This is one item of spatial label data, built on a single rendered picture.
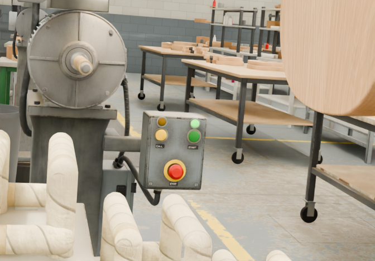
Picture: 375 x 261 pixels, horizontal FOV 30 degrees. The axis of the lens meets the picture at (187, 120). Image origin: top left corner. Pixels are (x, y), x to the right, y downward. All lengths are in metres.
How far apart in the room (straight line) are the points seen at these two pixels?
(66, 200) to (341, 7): 0.39
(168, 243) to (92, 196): 1.06
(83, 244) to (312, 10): 0.42
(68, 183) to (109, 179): 1.29
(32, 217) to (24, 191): 0.04
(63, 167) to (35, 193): 0.20
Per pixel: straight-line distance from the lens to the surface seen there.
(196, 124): 1.86
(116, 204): 0.91
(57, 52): 1.80
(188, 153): 1.87
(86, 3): 1.86
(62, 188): 0.78
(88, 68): 1.58
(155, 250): 1.00
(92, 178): 2.02
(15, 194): 0.96
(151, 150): 1.85
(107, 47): 1.82
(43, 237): 0.78
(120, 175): 2.06
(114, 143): 1.94
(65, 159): 0.78
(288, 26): 1.04
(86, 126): 1.98
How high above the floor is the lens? 1.37
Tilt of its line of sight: 8 degrees down
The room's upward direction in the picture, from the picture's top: 5 degrees clockwise
